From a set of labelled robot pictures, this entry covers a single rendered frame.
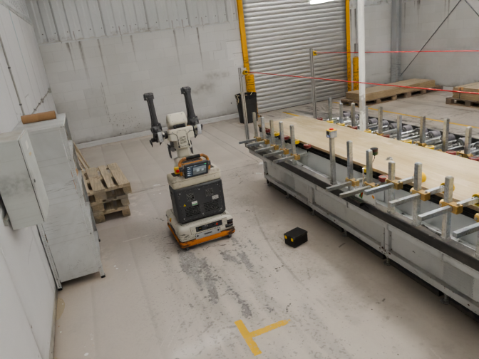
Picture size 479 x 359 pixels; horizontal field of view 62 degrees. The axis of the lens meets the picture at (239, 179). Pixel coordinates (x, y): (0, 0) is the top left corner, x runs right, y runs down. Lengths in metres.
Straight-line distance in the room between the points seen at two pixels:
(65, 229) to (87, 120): 6.38
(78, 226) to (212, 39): 7.48
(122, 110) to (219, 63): 2.73
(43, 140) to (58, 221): 0.76
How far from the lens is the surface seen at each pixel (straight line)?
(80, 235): 4.10
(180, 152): 4.47
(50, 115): 4.32
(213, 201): 4.32
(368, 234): 4.01
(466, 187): 3.25
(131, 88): 10.23
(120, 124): 10.29
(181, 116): 4.45
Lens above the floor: 2.11
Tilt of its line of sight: 20 degrees down
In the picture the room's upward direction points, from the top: 7 degrees counter-clockwise
